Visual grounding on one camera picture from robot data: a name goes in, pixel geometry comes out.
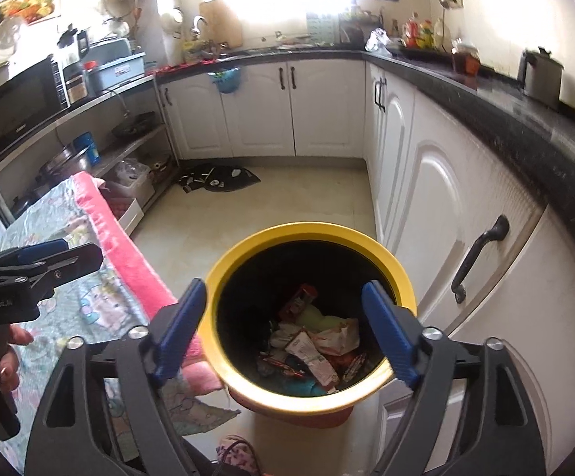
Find metal shelf rack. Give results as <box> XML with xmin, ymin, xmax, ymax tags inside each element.
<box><xmin>0</xmin><ymin>67</ymin><xmax>179</xmax><ymax>229</ymax></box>

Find blue dish basin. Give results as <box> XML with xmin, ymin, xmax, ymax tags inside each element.
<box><xmin>86</xmin><ymin>38</ymin><xmax>146</xmax><ymax>95</ymax></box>

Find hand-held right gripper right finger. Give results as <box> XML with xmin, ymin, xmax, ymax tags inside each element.
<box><xmin>360</xmin><ymin>279</ymin><xmax>552</xmax><ymax>476</ymax></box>

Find clear plastic bag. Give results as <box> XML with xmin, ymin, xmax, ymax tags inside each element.
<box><xmin>364</xmin><ymin>27</ymin><xmax>392</xmax><ymax>53</ymax></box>

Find yellow rim trash bin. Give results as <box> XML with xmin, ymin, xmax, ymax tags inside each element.
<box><xmin>205</xmin><ymin>223</ymin><xmax>417</xmax><ymax>428</ymax></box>

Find red label bottle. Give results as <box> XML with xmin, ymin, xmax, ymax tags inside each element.
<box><xmin>406</xmin><ymin>15</ymin><xmax>424</xmax><ymax>48</ymax></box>

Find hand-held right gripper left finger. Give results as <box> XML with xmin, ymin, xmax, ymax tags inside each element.
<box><xmin>23</xmin><ymin>278</ymin><xmax>209</xmax><ymax>476</ymax></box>

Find red lidded jar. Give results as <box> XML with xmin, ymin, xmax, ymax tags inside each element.
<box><xmin>451</xmin><ymin>42</ymin><xmax>481</xmax><ymax>75</ymax></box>

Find framed fruit picture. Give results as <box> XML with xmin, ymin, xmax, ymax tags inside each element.
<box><xmin>0</xmin><ymin>0</ymin><xmax>62</xmax><ymax>27</ymax></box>

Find dark jar with red cap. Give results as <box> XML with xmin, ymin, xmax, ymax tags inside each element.
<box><xmin>83</xmin><ymin>62</ymin><xmax>98</xmax><ymax>102</ymax></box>

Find clear plastic container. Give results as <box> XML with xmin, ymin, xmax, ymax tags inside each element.
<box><xmin>103</xmin><ymin>159</ymin><xmax>152</xmax><ymax>194</ymax></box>

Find cartoon printed tablecloth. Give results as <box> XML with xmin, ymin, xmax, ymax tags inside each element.
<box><xmin>0</xmin><ymin>176</ymin><xmax>241</xmax><ymax>437</ymax></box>

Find small white fan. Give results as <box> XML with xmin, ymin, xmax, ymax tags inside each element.
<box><xmin>0</xmin><ymin>15</ymin><xmax>23</xmax><ymax>50</ymax></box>

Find patterned slipper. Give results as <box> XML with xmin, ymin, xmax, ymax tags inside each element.
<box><xmin>216</xmin><ymin>435</ymin><xmax>263</xmax><ymax>476</ymax></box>

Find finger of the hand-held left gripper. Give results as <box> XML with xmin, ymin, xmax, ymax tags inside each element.
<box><xmin>0</xmin><ymin>243</ymin><xmax>104</xmax><ymax>289</ymax></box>
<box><xmin>0</xmin><ymin>238</ymin><xmax>71</xmax><ymax>271</ymax></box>

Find black microwave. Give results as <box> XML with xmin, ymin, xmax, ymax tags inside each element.
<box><xmin>0</xmin><ymin>54</ymin><xmax>71</xmax><ymax>159</ymax></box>

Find teal drawer organizer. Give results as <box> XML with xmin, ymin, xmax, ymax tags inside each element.
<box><xmin>307</xmin><ymin>10</ymin><xmax>338</xmax><ymax>35</ymax></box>

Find black electric kettle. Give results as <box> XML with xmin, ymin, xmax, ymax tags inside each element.
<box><xmin>58</xmin><ymin>25</ymin><xmax>90</xmax><ymax>67</ymax></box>

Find white bag with orange print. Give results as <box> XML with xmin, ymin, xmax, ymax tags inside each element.
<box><xmin>310</xmin><ymin>317</ymin><xmax>360</xmax><ymax>356</ymax></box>

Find person's left hand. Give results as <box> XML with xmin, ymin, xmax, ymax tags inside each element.
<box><xmin>0</xmin><ymin>327</ymin><xmax>35</xmax><ymax>395</ymax></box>

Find wooden cutting board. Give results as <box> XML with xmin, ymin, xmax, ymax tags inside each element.
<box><xmin>199</xmin><ymin>0</ymin><xmax>243</xmax><ymax>48</ymax></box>

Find blue hanging basket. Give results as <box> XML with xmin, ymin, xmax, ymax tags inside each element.
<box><xmin>208</xmin><ymin>67</ymin><xmax>242</xmax><ymax>95</ymax></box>

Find red mesh scrubber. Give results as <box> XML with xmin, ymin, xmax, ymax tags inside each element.
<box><xmin>332</xmin><ymin>352</ymin><xmax>367</xmax><ymax>384</ymax></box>

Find black wok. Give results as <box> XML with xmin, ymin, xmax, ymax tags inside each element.
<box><xmin>112</xmin><ymin>111</ymin><xmax>156</xmax><ymax>138</ymax></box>

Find white round wall holder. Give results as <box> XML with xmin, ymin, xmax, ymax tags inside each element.
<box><xmin>161</xmin><ymin>7</ymin><xmax>185</xmax><ymax>38</ymax></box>

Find black countertop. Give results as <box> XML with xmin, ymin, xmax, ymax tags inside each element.
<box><xmin>146</xmin><ymin>47</ymin><xmax>575</xmax><ymax>253</ymax></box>

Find steel kettle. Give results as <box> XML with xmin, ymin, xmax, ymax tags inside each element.
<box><xmin>518</xmin><ymin>47</ymin><xmax>565</xmax><ymax>110</ymax></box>

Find black floor mat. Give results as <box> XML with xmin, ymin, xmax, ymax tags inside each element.
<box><xmin>177</xmin><ymin>163</ymin><xmax>262</xmax><ymax>193</ymax></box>

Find white cardboard box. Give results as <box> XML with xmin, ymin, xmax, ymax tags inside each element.
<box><xmin>104</xmin><ymin>193</ymin><xmax>144</xmax><ymax>236</ymax></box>

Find white kitchen cabinets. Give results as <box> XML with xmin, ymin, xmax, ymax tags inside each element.
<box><xmin>157</xmin><ymin>57</ymin><xmax>575</xmax><ymax>476</ymax></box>

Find blue towel bundle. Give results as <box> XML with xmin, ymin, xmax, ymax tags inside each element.
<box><xmin>267</xmin><ymin>379</ymin><xmax>328</xmax><ymax>398</ymax></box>

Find steel cooking pot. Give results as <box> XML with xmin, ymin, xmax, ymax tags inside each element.
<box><xmin>37</xmin><ymin>144</ymin><xmax>94</xmax><ymax>184</ymax></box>

